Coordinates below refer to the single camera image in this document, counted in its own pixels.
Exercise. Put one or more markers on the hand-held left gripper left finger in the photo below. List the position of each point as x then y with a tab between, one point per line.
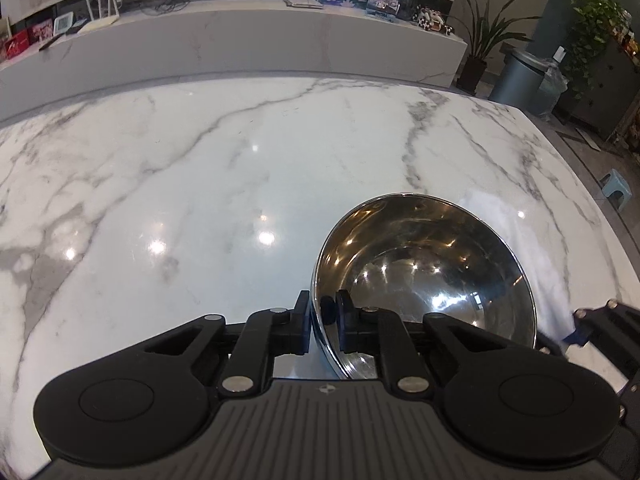
302	321

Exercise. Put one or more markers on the white router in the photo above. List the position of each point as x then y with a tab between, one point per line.
100	25

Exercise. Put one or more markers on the white marble media console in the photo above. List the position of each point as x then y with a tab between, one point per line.
225	45

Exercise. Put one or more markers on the dark glass jar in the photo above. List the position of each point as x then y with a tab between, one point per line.
407	2

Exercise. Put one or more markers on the cow figurines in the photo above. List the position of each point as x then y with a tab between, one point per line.
435	21

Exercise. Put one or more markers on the potted long-leaf plant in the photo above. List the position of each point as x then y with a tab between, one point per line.
470	75

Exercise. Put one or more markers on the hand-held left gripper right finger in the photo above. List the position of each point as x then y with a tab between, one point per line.
345	321

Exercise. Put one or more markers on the grey trash can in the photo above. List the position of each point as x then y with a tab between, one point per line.
515	80

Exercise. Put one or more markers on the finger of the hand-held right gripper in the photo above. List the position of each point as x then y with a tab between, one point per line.
552	347
575	338

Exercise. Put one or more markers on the black remote control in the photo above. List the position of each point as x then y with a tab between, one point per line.
52	41

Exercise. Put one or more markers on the small white digital clock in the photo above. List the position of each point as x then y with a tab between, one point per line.
64	24

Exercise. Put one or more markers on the dark cabinet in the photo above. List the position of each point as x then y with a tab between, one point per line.
610	85

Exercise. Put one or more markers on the pink gift box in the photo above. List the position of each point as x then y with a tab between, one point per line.
42	30

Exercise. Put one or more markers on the photo card stand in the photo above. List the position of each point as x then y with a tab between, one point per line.
382	2

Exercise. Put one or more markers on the green ivy plant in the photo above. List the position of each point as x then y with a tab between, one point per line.
595	15

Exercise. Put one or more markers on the clear plastic bag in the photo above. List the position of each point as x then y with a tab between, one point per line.
552	85

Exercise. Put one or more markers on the blue steel bowl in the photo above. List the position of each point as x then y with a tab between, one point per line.
425	260

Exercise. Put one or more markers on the blue plastic stool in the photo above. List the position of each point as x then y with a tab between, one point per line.
614	185

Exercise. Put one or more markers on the red gift box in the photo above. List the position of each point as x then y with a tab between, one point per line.
15	45

